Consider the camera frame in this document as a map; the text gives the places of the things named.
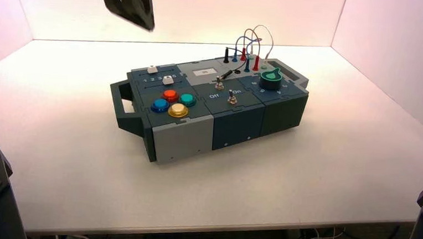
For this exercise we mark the grey and teal control box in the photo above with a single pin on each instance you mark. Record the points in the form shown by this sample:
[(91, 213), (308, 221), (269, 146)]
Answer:
[(181, 135)]

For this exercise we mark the white slider knob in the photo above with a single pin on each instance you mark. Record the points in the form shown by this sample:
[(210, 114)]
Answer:
[(151, 70), (167, 80)]

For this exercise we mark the metal toggle switch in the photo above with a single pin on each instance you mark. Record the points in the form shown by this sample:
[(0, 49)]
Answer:
[(231, 98), (219, 84)]

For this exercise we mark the green rotary knob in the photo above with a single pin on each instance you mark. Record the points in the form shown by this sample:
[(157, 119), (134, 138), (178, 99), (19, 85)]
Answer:
[(270, 81)]

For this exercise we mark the yellow round push button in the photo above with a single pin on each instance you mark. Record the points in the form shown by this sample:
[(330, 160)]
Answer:
[(178, 110)]

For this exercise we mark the blue round push button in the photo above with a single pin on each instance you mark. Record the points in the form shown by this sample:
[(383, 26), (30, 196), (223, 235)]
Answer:
[(160, 105)]

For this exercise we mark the red round push button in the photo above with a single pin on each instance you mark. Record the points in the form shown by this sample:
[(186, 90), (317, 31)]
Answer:
[(170, 95)]

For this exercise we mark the green round push button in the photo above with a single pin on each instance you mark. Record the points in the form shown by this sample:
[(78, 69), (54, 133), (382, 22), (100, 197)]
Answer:
[(187, 99)]

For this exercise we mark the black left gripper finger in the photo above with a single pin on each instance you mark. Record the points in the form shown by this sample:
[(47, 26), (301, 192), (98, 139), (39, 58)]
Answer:
[(126, 3)]

